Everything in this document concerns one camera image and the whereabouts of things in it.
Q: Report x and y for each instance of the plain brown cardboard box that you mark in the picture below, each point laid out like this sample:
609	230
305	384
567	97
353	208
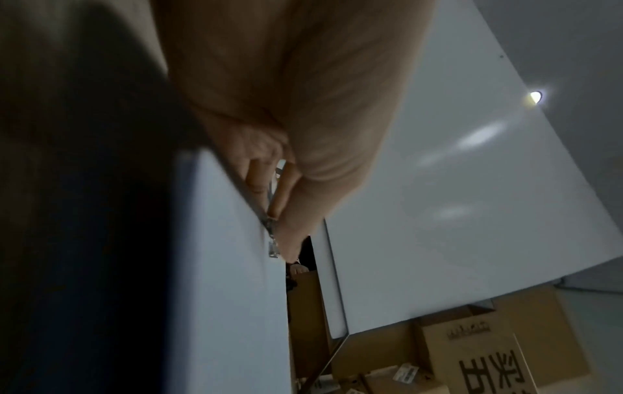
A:
550	331

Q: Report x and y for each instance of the person's left hand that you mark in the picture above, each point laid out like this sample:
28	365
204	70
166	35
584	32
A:
301	84

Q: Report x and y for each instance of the grey-blue zippered bag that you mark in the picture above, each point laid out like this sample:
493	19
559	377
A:
204	292

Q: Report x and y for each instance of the cardboard box with black print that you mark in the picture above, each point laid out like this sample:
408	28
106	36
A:
474	354

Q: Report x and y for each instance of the metal table leg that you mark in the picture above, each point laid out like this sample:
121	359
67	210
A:
327	365

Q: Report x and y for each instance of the tall brown cardboard box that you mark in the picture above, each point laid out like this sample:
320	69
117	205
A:
306	319

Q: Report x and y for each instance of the small cardboard box white label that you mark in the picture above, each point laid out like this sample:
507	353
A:
389	379

